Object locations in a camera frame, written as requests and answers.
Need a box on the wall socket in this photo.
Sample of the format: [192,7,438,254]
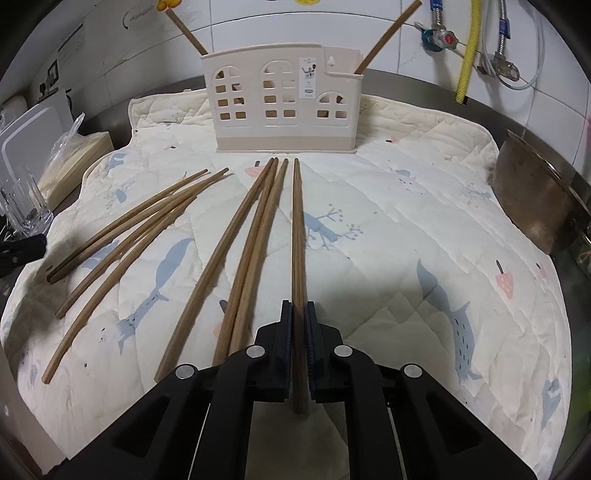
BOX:
[39,59,62,99]

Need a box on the wooden board in plastic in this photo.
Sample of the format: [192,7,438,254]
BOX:
[39,131,115,209]

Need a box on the printed quilted mat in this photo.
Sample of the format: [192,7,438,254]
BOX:
[0,88,571,480]

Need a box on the clear glass cup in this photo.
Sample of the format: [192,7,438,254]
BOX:
[0,165,54,237]

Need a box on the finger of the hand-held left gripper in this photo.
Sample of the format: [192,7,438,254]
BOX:
[0,234,48,277]

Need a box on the yellow gas hose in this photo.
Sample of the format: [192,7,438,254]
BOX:
[454,0,482,105]

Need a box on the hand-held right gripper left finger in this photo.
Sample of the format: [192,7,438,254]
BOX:
[55,300,293,480]

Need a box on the metal bowl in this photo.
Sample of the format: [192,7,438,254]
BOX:
[493,130,591,256]

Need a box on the clear plastic bag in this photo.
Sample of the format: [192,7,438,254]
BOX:
[45,112,88,186]

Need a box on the beige plastic utensil holder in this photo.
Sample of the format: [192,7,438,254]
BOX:
[202,43,366,154]

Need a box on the valve with red handle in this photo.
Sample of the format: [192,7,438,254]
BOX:
[419,27,463,54]

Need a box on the metal water valve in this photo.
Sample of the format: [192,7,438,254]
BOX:
[479,51,520,82]

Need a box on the white cutting board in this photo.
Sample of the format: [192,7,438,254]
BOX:
[0,99,71,185]

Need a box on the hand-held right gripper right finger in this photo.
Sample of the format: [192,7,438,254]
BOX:
[305,301,539,480]

